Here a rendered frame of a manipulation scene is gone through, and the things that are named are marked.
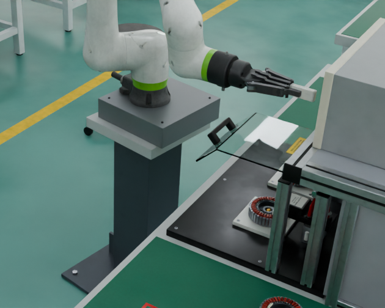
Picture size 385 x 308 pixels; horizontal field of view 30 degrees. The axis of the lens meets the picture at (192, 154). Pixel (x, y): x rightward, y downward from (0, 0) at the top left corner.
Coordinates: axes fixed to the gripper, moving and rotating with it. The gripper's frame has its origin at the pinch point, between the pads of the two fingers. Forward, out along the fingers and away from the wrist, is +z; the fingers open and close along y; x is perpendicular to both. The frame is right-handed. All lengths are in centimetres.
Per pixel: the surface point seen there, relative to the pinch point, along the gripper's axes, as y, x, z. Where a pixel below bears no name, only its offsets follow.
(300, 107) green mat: -72, -43, -23
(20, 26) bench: -173, -99, -250
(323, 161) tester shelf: 19.6, -6.1, 14.1
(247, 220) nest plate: 8.8, -39.5, -7.2
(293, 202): 5.4, -30.5, 4.2
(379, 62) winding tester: 1.1, 14.2, 18.0
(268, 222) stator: 8.1, -37.7, -1.0
